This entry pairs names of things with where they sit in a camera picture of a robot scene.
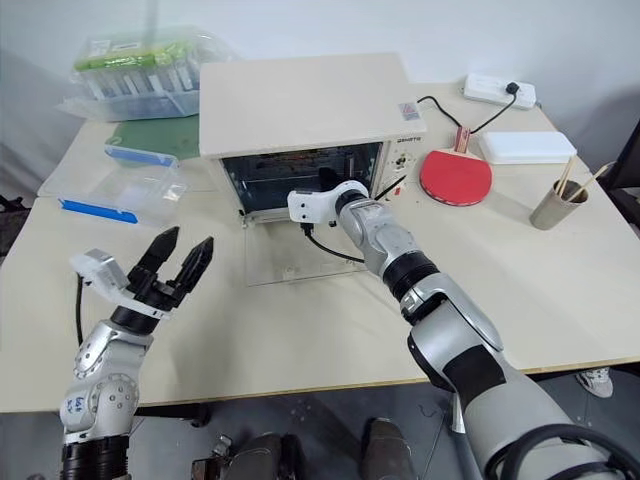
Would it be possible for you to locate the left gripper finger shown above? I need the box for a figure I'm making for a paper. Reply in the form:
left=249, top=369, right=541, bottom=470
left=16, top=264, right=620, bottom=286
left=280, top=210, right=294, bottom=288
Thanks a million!
left=136, top=225, right=182, bottom=282
left=174, top=236, right=217, bottom=292

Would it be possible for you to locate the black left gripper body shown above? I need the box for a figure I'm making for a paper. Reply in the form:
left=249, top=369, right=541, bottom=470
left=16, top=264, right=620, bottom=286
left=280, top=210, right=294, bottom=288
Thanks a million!
left=124, top=264, right=191, bottom=313

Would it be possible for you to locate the sausage tray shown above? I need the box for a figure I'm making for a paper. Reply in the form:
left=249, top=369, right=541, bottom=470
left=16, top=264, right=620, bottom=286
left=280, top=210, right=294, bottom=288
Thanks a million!
left=248, top=151, right=352, bottom=172

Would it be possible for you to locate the cream toaster oven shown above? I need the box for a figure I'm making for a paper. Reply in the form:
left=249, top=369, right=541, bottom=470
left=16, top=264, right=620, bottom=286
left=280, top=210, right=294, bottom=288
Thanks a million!
left=198, top=51, right=427, bottom=217

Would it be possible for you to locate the glass toaster oven door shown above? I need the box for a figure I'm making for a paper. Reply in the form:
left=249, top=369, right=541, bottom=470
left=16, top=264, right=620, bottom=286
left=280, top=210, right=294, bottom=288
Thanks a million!
left=238, top=205, right=374, bottom=288

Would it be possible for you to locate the clear box with blue clasps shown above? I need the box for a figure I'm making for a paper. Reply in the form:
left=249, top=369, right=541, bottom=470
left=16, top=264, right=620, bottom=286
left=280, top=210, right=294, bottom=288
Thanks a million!
left=58, top=136, right=189, bottom=225

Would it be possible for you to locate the green mat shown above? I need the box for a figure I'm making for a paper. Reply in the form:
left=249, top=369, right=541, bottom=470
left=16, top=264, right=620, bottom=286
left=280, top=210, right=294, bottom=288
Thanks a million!
left=106, top=113, right=202, bottom=162

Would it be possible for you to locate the red table tennis paddle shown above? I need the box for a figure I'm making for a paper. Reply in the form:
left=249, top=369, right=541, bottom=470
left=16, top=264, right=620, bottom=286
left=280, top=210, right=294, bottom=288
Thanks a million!
left=418, top=125, right=494, bottom=207

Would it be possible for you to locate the plastic bag of tubes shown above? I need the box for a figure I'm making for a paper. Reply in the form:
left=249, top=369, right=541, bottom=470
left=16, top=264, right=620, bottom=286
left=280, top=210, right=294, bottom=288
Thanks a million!
left=54, top=28, right=237, bottom=122

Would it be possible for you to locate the white power strip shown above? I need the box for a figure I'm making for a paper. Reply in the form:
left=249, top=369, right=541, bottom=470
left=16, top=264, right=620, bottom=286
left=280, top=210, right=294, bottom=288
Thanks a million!
left=461, top=72, right=539, bottom=111

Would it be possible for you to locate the white rectangular box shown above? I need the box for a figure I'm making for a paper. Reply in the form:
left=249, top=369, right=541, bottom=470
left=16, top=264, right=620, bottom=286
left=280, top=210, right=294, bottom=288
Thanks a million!
left=478, top=130, right=579, bottom=166

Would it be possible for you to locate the metal cup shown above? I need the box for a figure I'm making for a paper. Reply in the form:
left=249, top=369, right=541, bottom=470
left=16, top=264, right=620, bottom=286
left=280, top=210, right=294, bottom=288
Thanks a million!
left=529, top=178, right=591, bottom=231

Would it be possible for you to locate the wooden chopstick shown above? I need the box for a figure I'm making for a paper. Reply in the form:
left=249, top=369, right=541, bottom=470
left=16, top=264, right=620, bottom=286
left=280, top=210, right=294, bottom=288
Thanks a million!
left=569, top=161, right=614, bottom=202
left=556, top=155, right=575, bottom=199

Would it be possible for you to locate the grey sneaker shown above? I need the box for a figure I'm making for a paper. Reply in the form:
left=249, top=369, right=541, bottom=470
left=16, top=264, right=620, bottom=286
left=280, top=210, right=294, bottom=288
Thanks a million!
left=574, top=366, right=616, bottom=399

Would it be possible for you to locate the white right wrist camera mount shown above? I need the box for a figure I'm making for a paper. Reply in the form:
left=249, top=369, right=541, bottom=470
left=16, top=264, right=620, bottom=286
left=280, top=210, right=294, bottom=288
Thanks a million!
left=286, top=180, right=352, bottom=224

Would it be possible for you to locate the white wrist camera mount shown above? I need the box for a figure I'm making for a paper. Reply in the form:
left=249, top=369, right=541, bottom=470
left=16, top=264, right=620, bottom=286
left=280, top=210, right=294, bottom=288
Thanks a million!
left=286, top=180, right=352, bottom=224
left=69, top=247, right=174, bottom=322

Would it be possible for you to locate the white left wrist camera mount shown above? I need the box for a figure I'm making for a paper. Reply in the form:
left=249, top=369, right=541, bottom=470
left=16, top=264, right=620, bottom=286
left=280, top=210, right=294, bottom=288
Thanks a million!
left=69, top=247, right=174, bottom=322

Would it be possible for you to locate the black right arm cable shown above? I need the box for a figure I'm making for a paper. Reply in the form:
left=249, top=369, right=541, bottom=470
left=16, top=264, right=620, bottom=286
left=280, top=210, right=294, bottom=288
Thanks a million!
left=299, top=221, right=367, bottom=265
left=498, top=423, right=640, bottom=480

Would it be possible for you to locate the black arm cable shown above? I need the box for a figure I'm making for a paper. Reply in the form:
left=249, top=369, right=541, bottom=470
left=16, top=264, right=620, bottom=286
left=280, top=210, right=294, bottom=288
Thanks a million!
left=498, top=423, right=640, bottom=480
left=299, top=221, right=367, bottom=265
left=73, top=271, right=90, bottom=347

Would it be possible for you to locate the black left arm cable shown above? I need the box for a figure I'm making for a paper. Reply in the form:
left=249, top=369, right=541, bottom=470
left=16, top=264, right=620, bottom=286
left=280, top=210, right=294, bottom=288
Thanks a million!
left=73, top=271, right=90, bottom=347

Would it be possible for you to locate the black oven power cord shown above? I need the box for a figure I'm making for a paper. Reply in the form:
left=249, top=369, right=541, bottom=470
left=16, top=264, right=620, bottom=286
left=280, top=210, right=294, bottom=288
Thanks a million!
left=416, top=93, right=516, bottom=135

